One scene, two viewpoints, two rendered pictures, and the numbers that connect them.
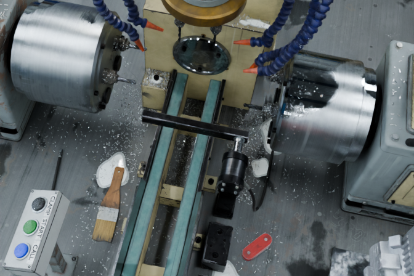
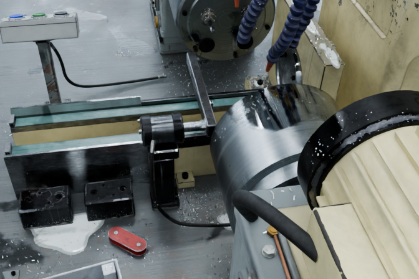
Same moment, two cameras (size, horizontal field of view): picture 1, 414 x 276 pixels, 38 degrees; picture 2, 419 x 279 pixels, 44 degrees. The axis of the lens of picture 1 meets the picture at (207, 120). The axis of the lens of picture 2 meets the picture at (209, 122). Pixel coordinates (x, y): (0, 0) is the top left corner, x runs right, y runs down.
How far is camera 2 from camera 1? 107 cm
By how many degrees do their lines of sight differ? 47
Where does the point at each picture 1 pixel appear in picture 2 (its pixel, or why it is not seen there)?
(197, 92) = not seen: hidden behind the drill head
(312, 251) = not seen: outside the picture
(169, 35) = not seen: hidden behind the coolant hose
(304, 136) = (222, 147)
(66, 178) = (141, 88)
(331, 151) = (226, 189)
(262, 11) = (372, 80)
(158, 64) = (272, 74)
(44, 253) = (19, 30)
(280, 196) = (204, 249)
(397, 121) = (283, 198)
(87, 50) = not seen: outside the picture
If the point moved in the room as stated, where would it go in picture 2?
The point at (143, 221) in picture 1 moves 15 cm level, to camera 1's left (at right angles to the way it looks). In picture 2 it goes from (99, 114) to (91, 76)
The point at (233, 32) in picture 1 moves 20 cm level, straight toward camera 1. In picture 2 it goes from (308, 51) to (211, 62)
